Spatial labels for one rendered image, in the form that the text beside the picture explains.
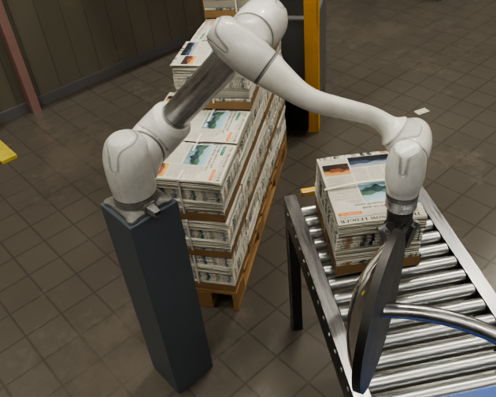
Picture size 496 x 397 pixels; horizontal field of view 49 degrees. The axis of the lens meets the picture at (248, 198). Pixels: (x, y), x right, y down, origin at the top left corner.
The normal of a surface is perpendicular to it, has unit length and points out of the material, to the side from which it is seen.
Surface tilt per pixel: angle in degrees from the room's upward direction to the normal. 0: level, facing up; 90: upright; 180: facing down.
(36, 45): 90
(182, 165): 1
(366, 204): 3
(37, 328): 0
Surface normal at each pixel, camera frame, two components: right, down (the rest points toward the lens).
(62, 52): 0.68, 0.42
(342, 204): -0.07, -0.81
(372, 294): -0.29, -0.35
